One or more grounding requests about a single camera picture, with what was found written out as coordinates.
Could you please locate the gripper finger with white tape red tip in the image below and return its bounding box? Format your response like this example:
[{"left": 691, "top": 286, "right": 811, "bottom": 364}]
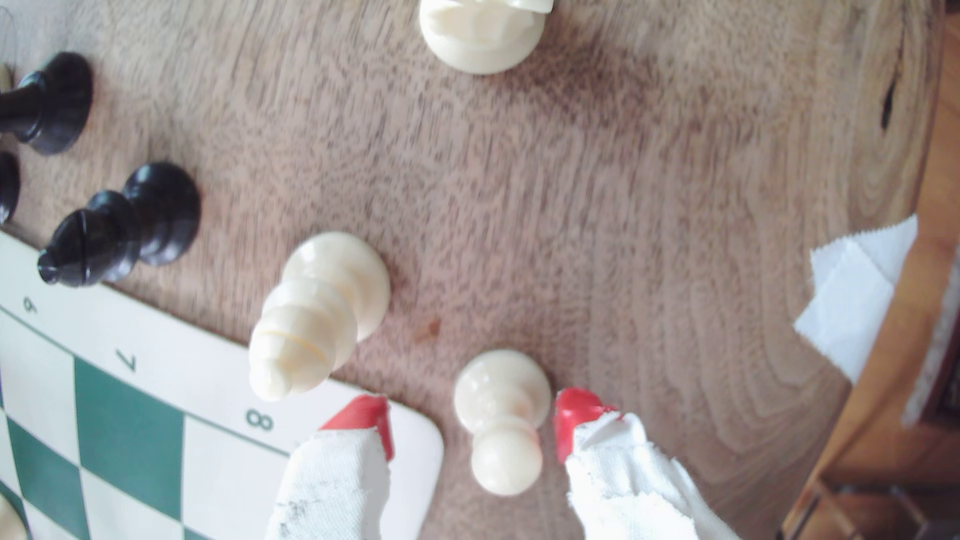
[
  {"left": 264, "top": 395, "right": 395, "bottom": 540},
  {"left": 553, "top": 387, "right": 740, "bottom": 540}
]

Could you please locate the white pawn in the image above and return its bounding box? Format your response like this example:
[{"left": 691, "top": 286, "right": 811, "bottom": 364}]
[{"left": 453, "top": 349, "right": 553, "bottom": 498}]

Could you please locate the green and white chess mat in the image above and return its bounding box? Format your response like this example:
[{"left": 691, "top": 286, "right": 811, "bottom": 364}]
[{"left": 0, "top": 228, "right": 445, "bottom": 540}]

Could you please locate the black chess piece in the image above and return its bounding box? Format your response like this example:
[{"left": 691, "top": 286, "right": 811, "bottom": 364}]
[
  {"left": 0, "top": 150, "right": 21, "bottom": 226},
  {"left": 0, "top": 51, "right": 95, "bottom": 156}
]

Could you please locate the white bishop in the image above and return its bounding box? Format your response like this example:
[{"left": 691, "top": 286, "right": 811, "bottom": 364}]
[{"left": 248, "top": 231, "right": 392, "bottom": 402}]

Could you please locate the white paper scrap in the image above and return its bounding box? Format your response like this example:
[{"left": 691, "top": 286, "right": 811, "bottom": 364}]
[{"left": 793, "top": 215, "right": 920, "bottom": 384}]

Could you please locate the black bishop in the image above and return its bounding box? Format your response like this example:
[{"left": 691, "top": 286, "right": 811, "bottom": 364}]
[{"left": 37, "top": 161, "right": 202, "bottom": 288}]

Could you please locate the white knight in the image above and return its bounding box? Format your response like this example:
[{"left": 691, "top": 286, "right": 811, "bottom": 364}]
[{"left": 418, "top": 0, "right": 555, "bottom": 76}]

